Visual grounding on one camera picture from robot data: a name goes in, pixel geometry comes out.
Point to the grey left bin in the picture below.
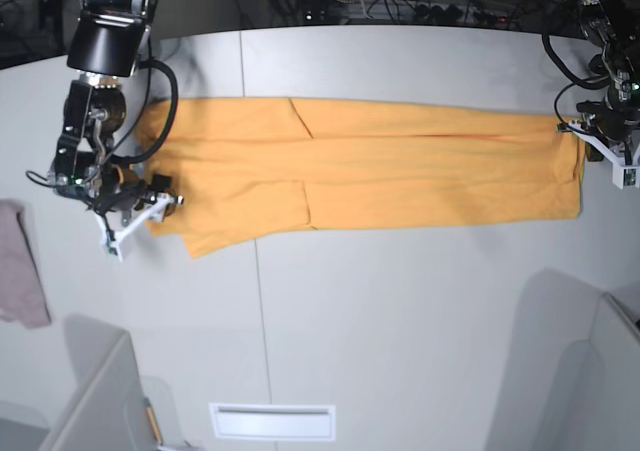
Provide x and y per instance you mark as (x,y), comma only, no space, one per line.
(108,409)

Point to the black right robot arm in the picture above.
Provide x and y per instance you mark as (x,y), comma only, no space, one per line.
(111,43)

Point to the grey right bin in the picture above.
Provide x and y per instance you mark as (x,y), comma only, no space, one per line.
(597,387)

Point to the yellow T-shirt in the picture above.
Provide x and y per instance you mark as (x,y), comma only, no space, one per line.
(249,167)

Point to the pink folded cloth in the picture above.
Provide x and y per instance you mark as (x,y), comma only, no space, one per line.
(22,295)

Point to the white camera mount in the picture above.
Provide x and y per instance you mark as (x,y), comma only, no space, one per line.
(623,157)
(118,242)

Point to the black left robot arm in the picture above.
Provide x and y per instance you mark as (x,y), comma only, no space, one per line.
(613,27)

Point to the orange pencil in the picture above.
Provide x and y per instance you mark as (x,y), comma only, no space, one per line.
(154,424)

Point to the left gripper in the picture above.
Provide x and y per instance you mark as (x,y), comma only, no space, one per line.
(607,120)

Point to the white table label plate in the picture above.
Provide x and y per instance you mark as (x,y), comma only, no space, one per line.
(257,422)

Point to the grey bin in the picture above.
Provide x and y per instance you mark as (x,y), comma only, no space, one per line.
(597,387)
(108,409)

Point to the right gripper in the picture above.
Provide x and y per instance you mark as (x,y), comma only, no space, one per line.
(129,188)

